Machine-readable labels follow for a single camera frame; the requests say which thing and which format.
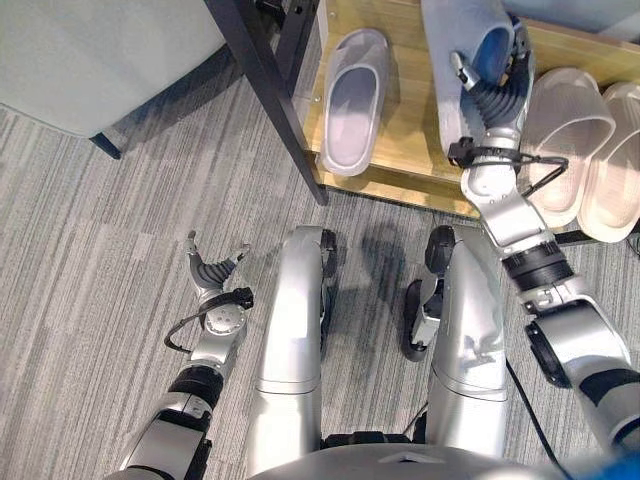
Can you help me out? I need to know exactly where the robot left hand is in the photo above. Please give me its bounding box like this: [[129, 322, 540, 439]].
[[185, 230, 252, 303]]

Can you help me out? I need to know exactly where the silver robot leg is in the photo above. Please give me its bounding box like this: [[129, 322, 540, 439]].
[[245, 225, 339, 476], [402, 224, 511, 459]]

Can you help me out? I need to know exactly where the beige slipper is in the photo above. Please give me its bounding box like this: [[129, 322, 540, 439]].
[[520, 68, 617, 229], [576, 81, 640, 244]]

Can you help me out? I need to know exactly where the black cable on floor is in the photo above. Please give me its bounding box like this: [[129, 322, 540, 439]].
[[504, 358, 560, 466]]

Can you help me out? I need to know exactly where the grey-blue slipper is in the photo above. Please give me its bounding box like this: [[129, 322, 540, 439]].
[[317, 28, 392, 178], [420, 0, 532, 157]]

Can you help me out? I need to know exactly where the light grey sofa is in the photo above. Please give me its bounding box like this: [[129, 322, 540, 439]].
[[0, 0, 246, 160]]

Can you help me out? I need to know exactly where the silver robot left leg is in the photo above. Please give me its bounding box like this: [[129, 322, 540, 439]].
[[245, 225, 339, 476]]

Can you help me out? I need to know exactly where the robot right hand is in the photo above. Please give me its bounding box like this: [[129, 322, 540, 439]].
[[449, 13, 537, 141]]

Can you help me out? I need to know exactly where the wooden shoe rack black frame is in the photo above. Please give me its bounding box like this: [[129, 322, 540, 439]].
[[203, 0, 640, 246]]

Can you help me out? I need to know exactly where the silver robot torso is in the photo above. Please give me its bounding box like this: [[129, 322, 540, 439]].
[[107, 432, 566, 480]]

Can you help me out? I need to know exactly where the silver robot right leg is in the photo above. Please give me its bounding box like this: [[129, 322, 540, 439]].
[[402, 224, 511, 459]]

